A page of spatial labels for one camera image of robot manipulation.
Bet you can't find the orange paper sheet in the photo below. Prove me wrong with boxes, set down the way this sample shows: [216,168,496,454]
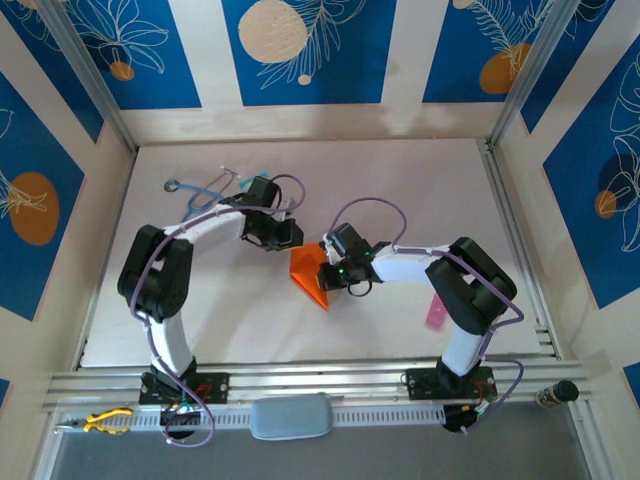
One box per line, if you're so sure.
[289,242,331,311]

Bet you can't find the pink plastic case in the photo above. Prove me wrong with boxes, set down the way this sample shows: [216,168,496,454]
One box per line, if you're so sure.
[424,294,446,329]

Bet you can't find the blue stethoscope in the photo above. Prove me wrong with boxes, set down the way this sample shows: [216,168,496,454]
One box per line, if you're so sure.
[163,167,239,224]

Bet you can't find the grey blue pouch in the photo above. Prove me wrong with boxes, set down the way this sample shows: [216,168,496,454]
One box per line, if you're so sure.
[249,393,335,441]

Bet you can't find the small bottle with black cap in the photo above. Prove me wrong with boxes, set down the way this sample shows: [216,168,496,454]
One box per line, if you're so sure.
[535,379,580,409]

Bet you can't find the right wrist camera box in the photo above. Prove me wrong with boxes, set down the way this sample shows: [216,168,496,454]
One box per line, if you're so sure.
[322,223,372,264]

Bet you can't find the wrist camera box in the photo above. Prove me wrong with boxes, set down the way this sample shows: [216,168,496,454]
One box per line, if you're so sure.
[322,223,372,264]
[248,175,282,207]

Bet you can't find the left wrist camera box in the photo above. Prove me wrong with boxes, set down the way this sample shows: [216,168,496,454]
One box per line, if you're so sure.
[248,175,282,207]

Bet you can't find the aluminium mounting rail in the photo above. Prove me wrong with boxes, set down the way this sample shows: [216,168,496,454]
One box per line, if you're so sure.
[42,357,596,415]

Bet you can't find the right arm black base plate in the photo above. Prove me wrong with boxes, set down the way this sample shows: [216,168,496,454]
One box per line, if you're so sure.
[405,367,497,401]

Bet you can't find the slotted grey cable duct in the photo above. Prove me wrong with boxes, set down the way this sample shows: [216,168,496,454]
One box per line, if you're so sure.
[54,403,447,435]

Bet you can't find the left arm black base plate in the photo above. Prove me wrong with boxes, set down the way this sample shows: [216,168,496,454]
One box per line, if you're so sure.
[138,370,231,405]

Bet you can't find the aluminium side rail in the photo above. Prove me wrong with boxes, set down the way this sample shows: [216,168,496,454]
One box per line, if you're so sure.
[477,139,564,359]

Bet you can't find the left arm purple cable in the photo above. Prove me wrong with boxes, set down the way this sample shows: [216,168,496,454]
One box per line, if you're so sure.
[129,173,307,448]

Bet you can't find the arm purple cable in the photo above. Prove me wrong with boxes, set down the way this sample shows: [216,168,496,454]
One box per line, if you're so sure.
[330,197,525,436]
[129,173,307,448]

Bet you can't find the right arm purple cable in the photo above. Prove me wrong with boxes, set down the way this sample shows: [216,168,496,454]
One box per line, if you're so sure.
[330,197,525,436]

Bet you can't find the aluminium frame post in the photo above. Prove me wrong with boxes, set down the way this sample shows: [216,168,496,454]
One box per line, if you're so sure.
[37,0,139,154]
[488,0,584,147]

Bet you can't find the yellow handled pliers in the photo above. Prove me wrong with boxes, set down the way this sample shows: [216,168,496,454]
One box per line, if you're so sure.
[54,407,135,435]

